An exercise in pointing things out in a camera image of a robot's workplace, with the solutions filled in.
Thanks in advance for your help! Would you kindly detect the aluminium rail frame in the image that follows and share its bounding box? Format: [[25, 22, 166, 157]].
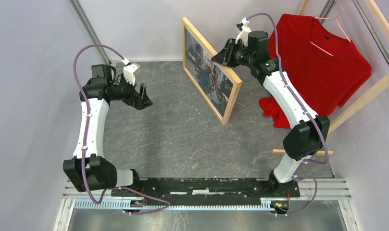
[[53, 178, 362, 231]]

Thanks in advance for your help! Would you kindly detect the wooden clothes rack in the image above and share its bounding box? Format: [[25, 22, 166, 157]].
[[258, 0, 389, 157]]

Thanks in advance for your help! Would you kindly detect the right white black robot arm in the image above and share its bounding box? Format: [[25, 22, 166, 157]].
[[211, 31, 330, 196]]

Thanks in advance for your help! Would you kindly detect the pink clothes hanger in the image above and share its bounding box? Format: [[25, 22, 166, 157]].
[[315, 0, 352, 43]]

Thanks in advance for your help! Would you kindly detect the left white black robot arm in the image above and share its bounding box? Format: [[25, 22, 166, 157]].
[[63, 63, 153, 196]]

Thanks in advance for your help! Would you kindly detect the red t-shirt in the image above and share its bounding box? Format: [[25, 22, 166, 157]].
[[269, 14, 372, 116]]

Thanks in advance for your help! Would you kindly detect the photo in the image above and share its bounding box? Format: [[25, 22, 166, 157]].
[[185, 29, 234, 116]]

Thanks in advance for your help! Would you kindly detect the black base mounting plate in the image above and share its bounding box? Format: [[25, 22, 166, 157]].
[[130, 178, 301, 206]]

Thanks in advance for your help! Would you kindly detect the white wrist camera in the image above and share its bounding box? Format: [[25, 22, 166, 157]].
[[122, 58, 140, 86], [236, 17, 251, 46]]

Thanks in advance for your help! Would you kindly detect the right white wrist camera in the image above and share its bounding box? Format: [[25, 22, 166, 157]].
[[236, 17, 251, 46]]

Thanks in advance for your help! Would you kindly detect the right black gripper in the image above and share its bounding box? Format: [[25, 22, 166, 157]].
[[212, 38, 254, 68]]

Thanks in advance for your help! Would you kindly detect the metal corner post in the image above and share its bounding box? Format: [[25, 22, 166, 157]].
[[69, 0, 111, 64]]

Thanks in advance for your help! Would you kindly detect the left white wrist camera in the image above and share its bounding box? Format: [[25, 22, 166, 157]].
[[122, 58, 140, 86]]

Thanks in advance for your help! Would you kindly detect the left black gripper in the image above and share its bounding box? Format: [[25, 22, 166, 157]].
[[111, 73, 153, 110]]

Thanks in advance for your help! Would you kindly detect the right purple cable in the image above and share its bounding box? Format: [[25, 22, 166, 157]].
[[247, 13, 329, 218]]

